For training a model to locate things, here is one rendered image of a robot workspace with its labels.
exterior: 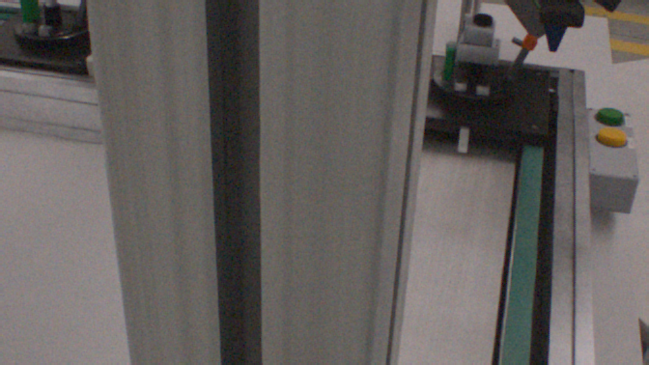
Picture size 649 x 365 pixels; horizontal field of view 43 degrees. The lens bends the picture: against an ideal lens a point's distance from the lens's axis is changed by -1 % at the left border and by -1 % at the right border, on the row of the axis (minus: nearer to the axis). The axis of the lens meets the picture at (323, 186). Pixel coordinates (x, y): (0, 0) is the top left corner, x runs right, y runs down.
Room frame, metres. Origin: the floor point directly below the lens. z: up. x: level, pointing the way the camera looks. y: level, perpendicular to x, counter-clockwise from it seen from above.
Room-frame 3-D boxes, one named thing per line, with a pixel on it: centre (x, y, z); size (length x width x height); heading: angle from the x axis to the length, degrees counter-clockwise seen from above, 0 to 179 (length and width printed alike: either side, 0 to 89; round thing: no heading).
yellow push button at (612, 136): (1.09, -0.43, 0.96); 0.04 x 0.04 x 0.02
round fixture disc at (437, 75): (1.22, -0.24, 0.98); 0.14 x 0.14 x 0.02
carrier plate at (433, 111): (1.22, -0.24, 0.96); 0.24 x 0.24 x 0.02; 77
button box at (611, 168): (1.09, -0.43, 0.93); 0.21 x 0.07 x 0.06; 167
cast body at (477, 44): (1.22, -0.22, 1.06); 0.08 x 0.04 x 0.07; 77
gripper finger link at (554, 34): (1.18, -0.34, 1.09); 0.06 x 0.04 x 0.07; 76
